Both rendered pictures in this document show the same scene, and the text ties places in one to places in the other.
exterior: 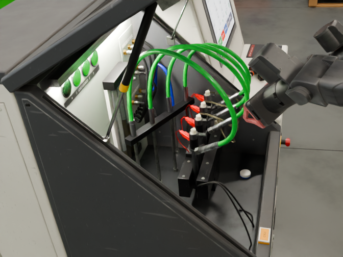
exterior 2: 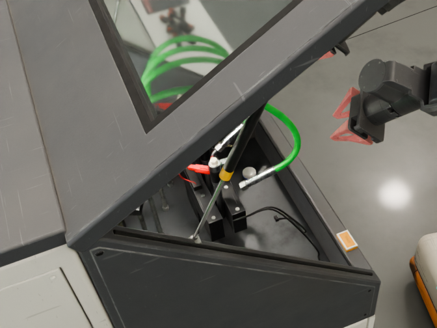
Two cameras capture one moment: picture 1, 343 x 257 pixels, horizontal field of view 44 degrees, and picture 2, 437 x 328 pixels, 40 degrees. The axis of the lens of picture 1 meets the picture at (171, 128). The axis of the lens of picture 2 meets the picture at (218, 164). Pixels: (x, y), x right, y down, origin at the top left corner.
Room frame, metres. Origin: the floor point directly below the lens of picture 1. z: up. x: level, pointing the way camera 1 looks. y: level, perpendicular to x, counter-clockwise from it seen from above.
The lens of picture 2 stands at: (0.27, 0.44, 2.18)
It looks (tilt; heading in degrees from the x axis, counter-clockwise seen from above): 48 degrees down; 328
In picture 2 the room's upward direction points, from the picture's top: 8 degrees counter-clockwise
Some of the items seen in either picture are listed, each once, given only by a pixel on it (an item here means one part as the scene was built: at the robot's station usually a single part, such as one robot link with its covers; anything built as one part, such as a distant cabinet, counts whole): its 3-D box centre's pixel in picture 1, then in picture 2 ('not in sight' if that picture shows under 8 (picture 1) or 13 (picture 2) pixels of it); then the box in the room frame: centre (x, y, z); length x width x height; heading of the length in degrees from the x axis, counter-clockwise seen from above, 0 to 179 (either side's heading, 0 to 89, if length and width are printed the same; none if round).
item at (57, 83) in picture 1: (97, 39); not in sight; (1.16, 0.19, 1.43); 0.54 x 0.03 x 0.02; 162
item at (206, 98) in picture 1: (211, 119); not in sight; (1.31, -0.15, 1.03); 0.05 x 0.03 x 0.21; 72
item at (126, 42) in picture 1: (135, 72); not in sight; (1.39, 0.11, 1.20); 0.13 x 0.03 x 0.31; 162
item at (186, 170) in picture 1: (203, 164); (207, 187); (1.20, -0.10, 0.91); 0.34 x 0.10 x 0.15; 162
